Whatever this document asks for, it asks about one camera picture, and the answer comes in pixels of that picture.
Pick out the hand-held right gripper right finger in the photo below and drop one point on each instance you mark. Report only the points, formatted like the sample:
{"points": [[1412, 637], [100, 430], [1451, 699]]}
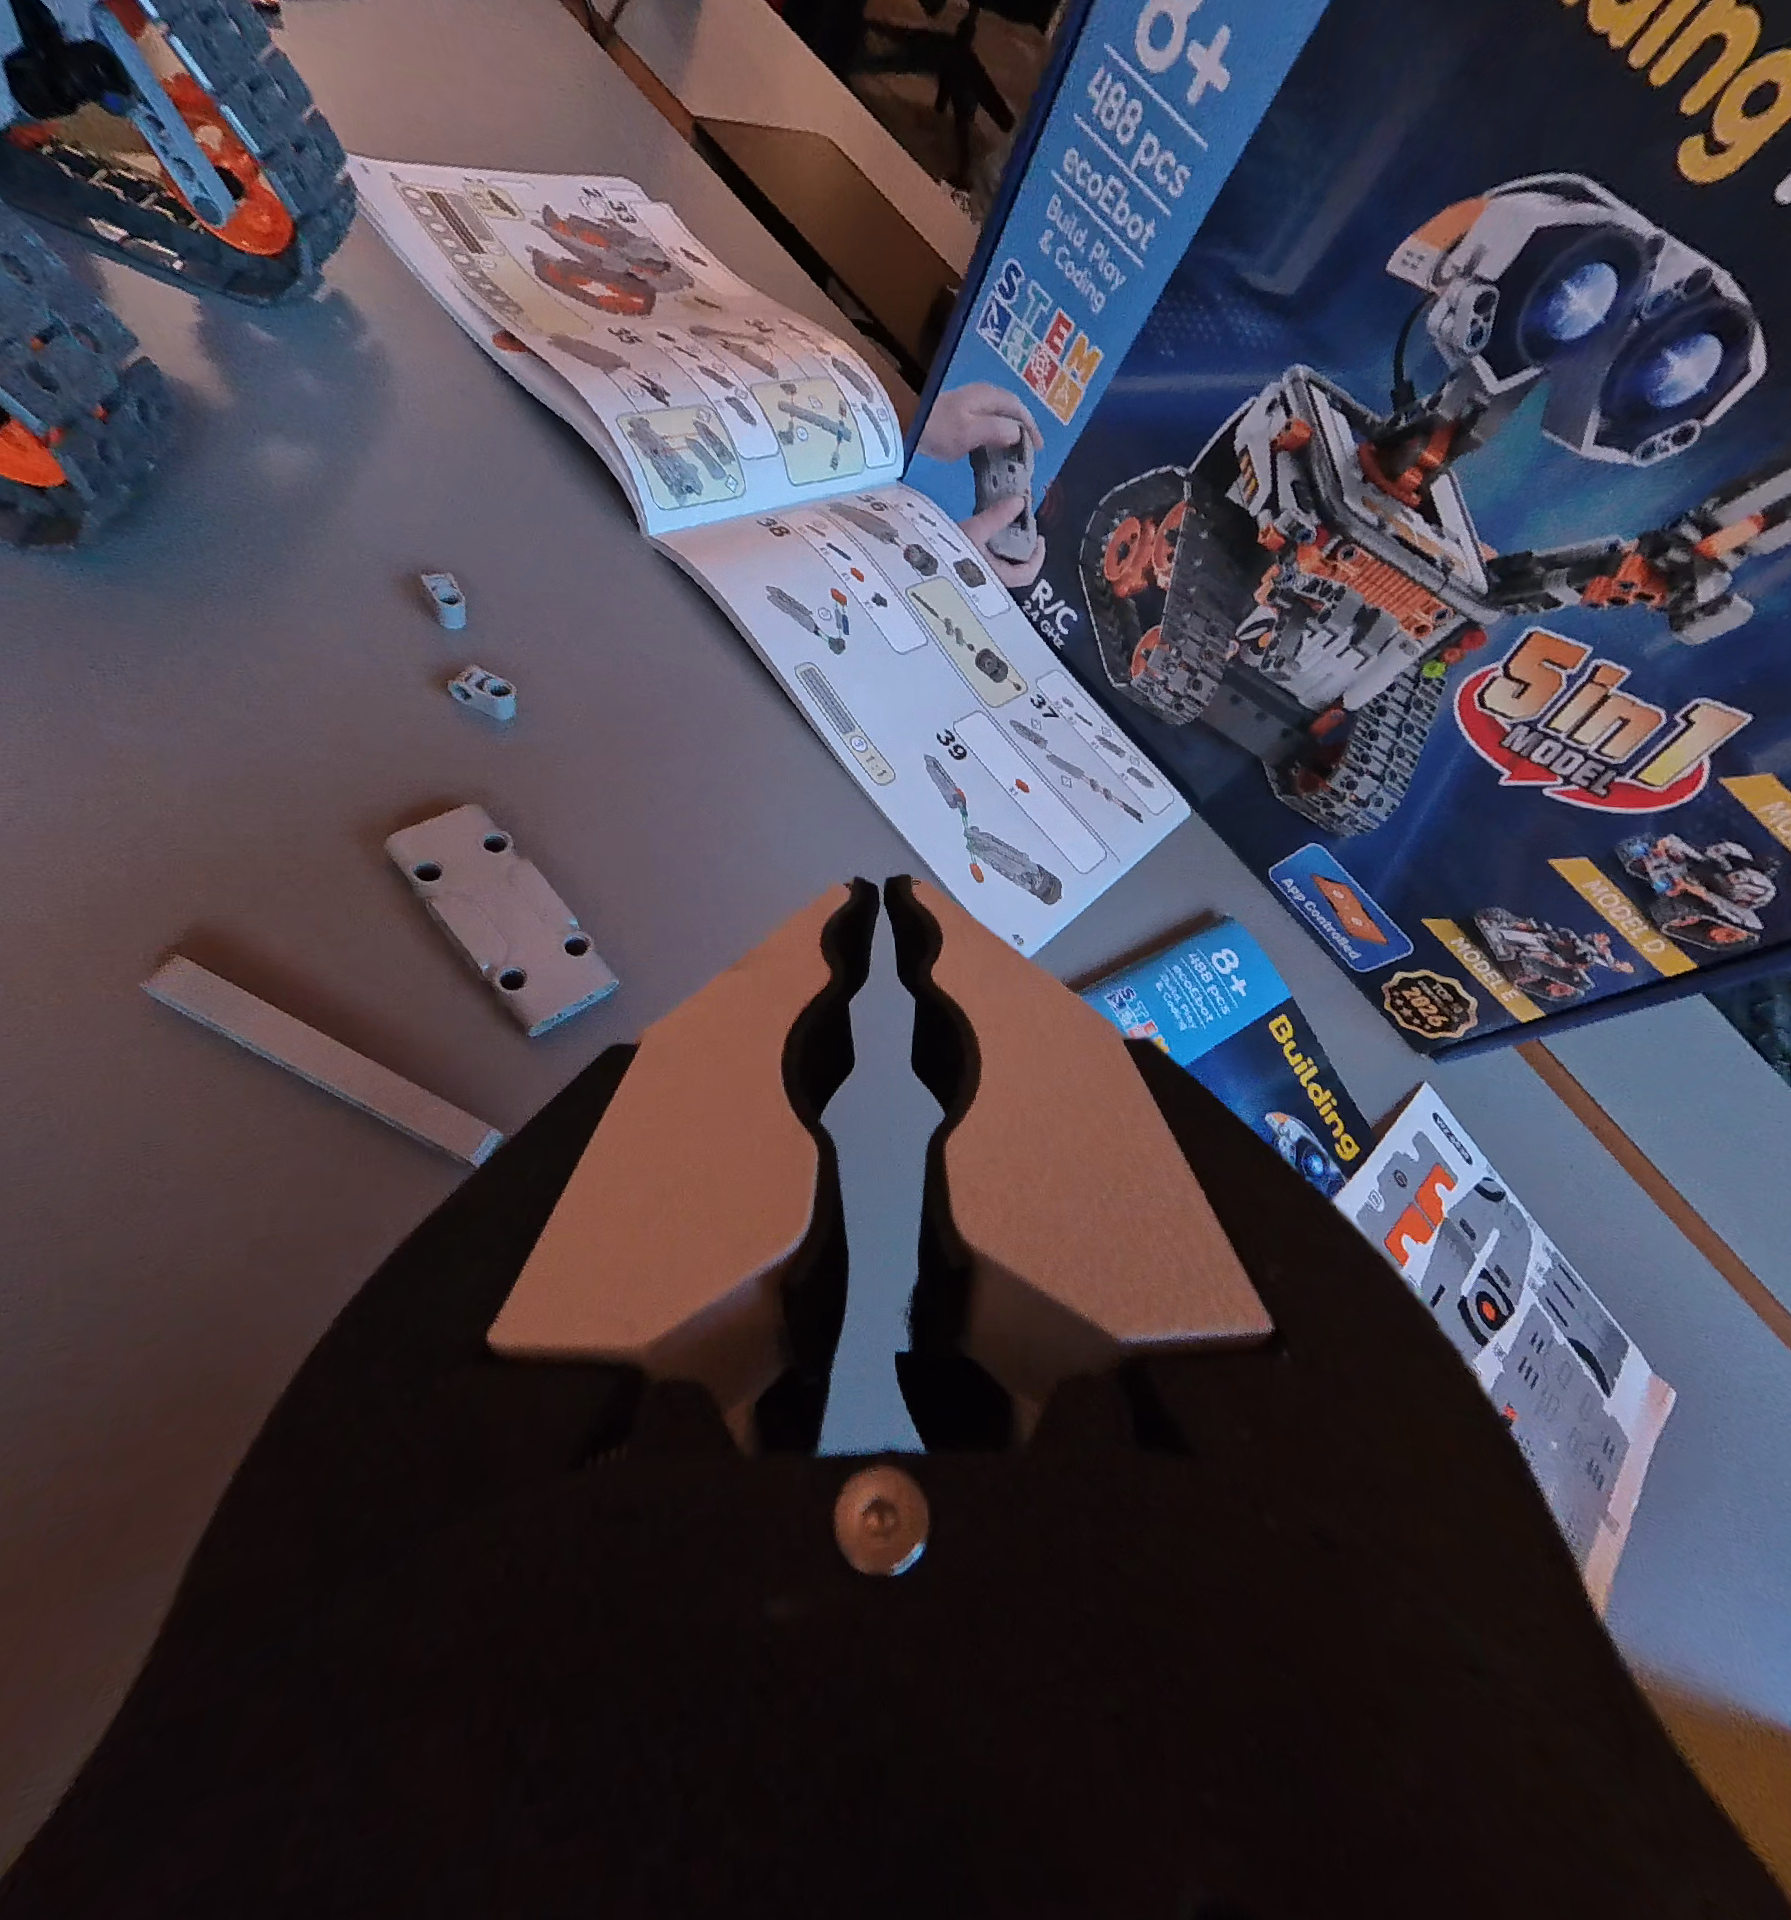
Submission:
{"points": [[1089, 1202]]}

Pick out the small grey connector brick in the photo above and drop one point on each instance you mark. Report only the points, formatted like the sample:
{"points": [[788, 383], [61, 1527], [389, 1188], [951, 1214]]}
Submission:
{"points": [[445, 601], [482, 694]]}

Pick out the tracked toy robot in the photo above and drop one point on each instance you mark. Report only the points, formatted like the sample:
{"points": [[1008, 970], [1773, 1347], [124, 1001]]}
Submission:
{"points": [[116, 255]]}

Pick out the long flat grey bar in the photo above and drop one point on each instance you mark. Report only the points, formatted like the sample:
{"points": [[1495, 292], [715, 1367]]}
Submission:
{"points": [[322, 1059]]}

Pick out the yellow plastic object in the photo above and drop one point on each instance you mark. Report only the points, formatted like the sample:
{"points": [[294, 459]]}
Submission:
{"points": [[1765, 1801]]}

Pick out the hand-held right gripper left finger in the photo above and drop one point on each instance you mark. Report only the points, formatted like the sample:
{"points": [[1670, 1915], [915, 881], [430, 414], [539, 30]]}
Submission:
{"points": [[654, 1202]]}

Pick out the blue robot kit box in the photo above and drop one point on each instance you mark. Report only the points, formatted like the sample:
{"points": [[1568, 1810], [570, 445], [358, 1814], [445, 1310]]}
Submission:
{"points": [[1511, 376]]}

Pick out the white sticker sheet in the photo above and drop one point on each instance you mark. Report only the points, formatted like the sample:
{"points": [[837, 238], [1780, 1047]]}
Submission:
{"points": [[1526, 1320]]}

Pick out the grey plate with four holes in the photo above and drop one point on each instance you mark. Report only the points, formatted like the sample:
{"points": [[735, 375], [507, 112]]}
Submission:
{"points": [[501, 918]]}

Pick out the open instruction booklet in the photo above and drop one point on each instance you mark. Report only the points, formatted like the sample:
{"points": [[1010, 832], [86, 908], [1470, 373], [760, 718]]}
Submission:
{"points": [[774, 601]]}

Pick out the small blue kit manual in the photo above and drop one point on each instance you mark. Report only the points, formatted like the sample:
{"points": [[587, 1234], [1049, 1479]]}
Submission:
{"points": [[1226, 1036]]}

